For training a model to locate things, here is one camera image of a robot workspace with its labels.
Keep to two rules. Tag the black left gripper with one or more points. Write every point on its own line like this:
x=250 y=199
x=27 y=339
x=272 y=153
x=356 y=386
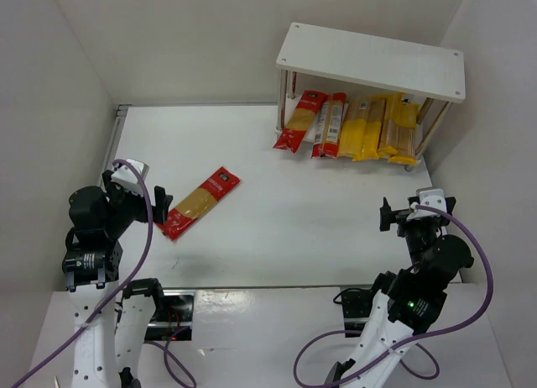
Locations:
x=137 y=205

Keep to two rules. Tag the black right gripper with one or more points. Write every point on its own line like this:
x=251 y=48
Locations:
x=407 y=214

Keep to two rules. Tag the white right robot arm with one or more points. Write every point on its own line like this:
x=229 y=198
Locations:
x=407 y=303

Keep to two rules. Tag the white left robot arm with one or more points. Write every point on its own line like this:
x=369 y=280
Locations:
x=110 y=320

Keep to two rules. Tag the red spaghetti bag on shelf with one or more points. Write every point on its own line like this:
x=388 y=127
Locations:
x=300 y=121

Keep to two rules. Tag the white two-tier shelf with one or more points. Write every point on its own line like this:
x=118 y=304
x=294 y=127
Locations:
x=428 y=73

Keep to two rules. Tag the yellow spaghetti bag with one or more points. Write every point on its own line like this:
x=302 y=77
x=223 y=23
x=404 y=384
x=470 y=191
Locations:
x=390 y=129
x=370 y=116
x=405 y=154
x=353 y=128

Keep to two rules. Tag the red white-backed spaghetti bag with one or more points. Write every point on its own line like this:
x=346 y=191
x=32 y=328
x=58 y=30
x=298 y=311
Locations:
x=328 y=126

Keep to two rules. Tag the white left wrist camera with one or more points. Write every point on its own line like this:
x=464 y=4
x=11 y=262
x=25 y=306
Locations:
x=125 y=178

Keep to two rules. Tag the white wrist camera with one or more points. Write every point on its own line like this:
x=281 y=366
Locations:
x=125 y=178
x=428 y=197

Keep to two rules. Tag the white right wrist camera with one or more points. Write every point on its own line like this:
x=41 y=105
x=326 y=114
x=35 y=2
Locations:
x=428 y=197

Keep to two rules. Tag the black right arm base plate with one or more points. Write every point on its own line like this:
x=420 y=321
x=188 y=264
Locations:
x=356 y=305

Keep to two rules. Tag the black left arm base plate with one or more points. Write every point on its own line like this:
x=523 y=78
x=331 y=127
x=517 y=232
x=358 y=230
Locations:
x=173 y=316

